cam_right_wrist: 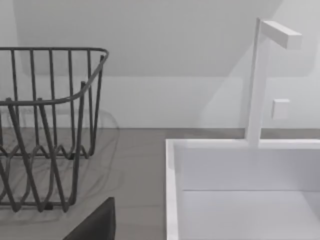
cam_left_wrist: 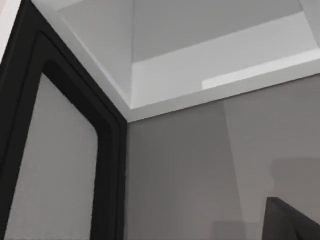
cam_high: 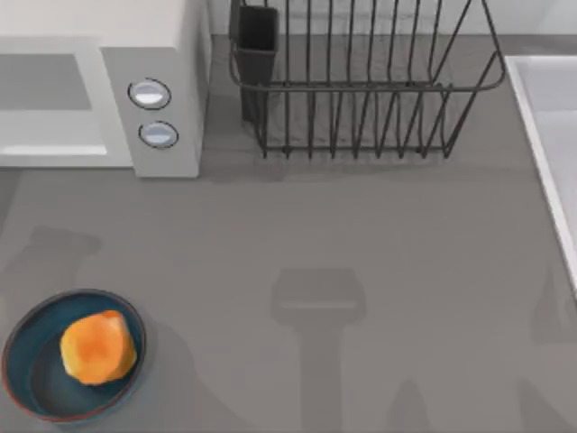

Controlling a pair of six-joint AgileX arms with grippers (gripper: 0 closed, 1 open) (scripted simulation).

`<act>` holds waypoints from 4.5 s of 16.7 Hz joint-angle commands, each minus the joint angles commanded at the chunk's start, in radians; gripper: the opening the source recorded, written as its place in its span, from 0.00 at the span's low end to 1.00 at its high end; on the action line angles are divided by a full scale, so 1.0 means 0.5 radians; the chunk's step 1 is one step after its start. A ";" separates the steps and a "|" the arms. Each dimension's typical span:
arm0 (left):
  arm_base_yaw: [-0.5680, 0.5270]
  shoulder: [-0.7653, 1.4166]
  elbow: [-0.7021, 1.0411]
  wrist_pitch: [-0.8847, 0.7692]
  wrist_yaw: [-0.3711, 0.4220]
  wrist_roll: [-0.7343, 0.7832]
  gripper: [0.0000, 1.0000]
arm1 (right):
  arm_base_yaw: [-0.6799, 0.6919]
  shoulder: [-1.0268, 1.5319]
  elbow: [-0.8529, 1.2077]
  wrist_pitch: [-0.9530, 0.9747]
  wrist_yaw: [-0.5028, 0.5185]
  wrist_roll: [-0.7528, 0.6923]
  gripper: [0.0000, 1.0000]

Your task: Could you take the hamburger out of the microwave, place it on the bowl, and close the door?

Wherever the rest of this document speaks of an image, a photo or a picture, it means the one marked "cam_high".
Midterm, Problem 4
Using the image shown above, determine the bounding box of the pale microwave oven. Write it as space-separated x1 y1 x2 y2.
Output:
0 0 213 180

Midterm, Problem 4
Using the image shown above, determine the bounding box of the round silver microwave knob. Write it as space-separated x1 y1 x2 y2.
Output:
127 78 172 111
138 120 179 149

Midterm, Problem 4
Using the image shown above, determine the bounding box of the black utensil holder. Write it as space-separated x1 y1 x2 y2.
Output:
229 0 279 122

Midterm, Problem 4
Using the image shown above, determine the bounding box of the orange bread roll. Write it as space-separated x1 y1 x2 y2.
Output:
60 309 139 387

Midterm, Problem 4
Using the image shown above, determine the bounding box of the white sink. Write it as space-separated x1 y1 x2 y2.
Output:
503 54 577 302

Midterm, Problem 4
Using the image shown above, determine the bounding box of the dark blue bowl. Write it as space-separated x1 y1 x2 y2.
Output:
1 289 148 424

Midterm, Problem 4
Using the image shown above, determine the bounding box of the dark wire dish rack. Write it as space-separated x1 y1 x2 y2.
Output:
228 0 507 161

